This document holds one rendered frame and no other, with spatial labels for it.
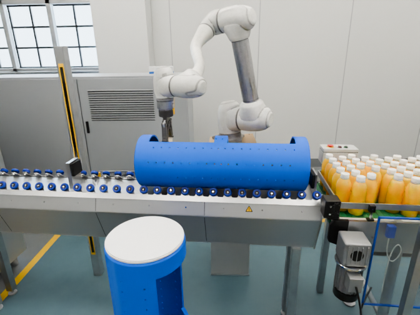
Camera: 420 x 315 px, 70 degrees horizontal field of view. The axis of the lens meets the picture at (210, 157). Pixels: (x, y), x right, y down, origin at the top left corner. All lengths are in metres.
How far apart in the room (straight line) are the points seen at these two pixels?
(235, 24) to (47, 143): 2.44
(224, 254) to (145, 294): 1.37
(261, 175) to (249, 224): 0.30
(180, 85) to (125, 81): 1.69
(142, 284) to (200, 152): 0.70
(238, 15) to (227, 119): 0.65
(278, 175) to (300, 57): 3.00
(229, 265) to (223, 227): 0.83
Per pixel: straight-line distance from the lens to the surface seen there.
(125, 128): 3.18
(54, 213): 1.92
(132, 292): 1.10
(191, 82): 1.41
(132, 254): 1.05
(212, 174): 1.49
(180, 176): 1.52
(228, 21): 1.79
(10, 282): 2.73
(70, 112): 2.15
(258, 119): 1.90
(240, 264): 2.46
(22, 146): 3.72
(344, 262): 1.53
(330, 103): 4.52
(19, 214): 2.05
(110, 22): 4.14
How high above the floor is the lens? 1.65
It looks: 19 degrees down
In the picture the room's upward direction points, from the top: 1 degrees counter-clockwise
